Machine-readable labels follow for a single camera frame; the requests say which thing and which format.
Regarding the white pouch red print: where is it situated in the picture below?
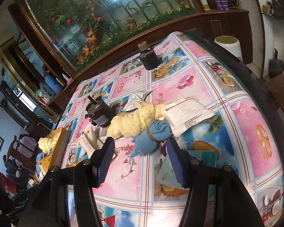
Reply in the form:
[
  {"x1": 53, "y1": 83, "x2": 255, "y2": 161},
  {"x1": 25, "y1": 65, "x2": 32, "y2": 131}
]
[{"x1": 78, "y1": 125, "x2": 105, "y2": 152}]

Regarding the light blue flat packet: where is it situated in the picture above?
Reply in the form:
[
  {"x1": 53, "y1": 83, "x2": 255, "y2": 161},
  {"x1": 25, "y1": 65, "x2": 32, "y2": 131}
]
[{"x1": 157, "y1": 149, "x2": 218, "y2": 190}]

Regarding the glass aquarium with artificial flowers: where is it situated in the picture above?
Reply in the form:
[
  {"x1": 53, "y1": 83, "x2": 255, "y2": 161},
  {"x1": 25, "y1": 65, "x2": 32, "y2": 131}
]
[{"x1": 20, "y1": 0, "x2": 204, "y2": 72}]

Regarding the white cylinder with green top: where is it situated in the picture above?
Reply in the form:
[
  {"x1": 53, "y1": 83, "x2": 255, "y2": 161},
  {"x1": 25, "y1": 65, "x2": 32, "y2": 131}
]
[{"x1": 214, "y1": 35, "x2": 242, "y2": 61}]

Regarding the wooden chair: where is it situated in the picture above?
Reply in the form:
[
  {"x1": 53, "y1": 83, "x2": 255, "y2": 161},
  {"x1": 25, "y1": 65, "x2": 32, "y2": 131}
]
[{"x1": 4, "y1": 134, "x2": 39, "y2": 179}]

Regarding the blue terry towel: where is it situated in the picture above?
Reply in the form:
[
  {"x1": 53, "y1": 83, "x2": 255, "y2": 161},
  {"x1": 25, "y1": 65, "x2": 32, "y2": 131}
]
[
  {"x1": 36, "y1": 153, "x2": 48, "y2": 171},
  {"x1": 130, "y1": 120, "x2": 174, "y2": 158}
]

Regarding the yellow taped foam-lined box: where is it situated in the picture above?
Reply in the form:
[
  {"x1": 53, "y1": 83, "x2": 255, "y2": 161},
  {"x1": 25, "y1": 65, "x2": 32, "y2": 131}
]
[{"x1": 35, "y1": 127, "x2": 72, "y2": 185}]

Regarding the yellow terry towel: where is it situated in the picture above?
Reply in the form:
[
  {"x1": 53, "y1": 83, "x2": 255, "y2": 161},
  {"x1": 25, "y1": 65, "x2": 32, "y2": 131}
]
[
  {"x1": 108, "y1": 101, "x2": 171, "y2": 139},
  {"x1": 38, "y1": 137, "x2": 58, "y2": 152}
]

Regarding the white packet red round logo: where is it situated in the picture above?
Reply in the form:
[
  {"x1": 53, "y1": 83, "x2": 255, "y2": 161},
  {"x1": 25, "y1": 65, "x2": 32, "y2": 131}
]
[{"x1": 122, "y1": 90, "x2": 152, "y2": 112}]

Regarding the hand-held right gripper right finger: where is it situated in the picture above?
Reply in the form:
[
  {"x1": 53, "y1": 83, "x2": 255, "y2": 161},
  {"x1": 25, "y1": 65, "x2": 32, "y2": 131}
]
[{"x1": 166, "y1": 138, "x2": 261, "y2": 227}]

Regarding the black electric motor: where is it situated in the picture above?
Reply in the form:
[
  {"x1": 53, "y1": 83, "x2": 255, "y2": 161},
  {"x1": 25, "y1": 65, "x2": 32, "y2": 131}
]
[
  {"x1": 85, "y1": 95, "x2": 113, "y2": 128},
  {"x1": 137, "y1": 42, "x2": 163, "y2": 71}
]

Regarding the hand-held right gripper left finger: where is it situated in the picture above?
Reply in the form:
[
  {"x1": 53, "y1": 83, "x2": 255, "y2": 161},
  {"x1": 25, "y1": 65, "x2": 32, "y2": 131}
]
[{"x1": 18, "y1": 137, "x2": 116, "y2": 227}]

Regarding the white flat packet black print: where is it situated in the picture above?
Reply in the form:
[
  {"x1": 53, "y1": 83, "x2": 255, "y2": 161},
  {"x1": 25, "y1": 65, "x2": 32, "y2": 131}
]
[{"x1": 160, "y1": 96, "x2": 217, "y2": 136}]

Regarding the dark figurine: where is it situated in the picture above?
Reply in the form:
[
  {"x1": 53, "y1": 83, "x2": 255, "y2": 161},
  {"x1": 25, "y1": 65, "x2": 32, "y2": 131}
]
[{"x1": 268, "y1": 48, "x2": 284, "y2": 79}]

